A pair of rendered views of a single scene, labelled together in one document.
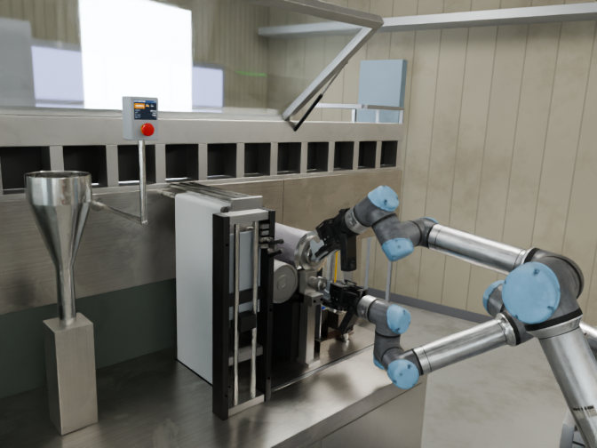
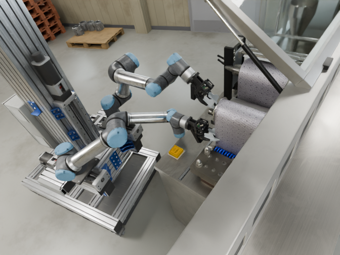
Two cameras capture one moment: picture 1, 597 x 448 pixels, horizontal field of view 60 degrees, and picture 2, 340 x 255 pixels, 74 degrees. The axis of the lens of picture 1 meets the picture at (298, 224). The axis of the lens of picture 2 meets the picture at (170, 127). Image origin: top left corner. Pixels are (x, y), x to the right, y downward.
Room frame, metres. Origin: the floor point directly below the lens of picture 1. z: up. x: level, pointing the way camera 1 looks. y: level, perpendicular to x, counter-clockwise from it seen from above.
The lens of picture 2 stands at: (2.43, -0.29, 2.07)
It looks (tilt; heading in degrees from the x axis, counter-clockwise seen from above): 45 degrees down; 182
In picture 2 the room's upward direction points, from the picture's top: 14 degrees counter-clockwise
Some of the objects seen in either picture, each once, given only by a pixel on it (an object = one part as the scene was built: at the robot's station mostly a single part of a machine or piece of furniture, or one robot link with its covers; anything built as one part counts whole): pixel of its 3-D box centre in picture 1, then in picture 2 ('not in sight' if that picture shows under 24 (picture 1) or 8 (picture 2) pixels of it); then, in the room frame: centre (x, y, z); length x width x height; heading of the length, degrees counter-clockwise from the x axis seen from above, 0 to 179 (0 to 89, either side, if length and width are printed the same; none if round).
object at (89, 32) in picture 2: not in sight; (93, 33); (-2.94, -1.66, 0.16); 1.17 x 0.80 x 0.33; 56
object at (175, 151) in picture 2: not in sight; (176, 151); (1.51, -0.32, 0.91); 0.07 x 0.07 x 0.02; 43
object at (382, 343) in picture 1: (387, 350); (177, 127); (1.40, -0.28, 1.01); 0.11 x 0.08 x 0.11; 7
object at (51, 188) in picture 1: (59, 187); not in sight; (1.16, 0.55, 1.50); 0.14 x 0.14 x 0.06
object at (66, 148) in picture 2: not in sight; (67, 153); (1.39, -1.05, 0.98); 0.13 x 0.12 x 0.14; 7
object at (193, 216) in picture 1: (195, 285); not in sight; (1.46, 0.30, 1.17); 0.34 x 0.05 x 0.54; 43
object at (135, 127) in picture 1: (142, 118); not in sight; (1.22, 0.38, 1.66); 0.07 x 0.07 x 0.10; 43
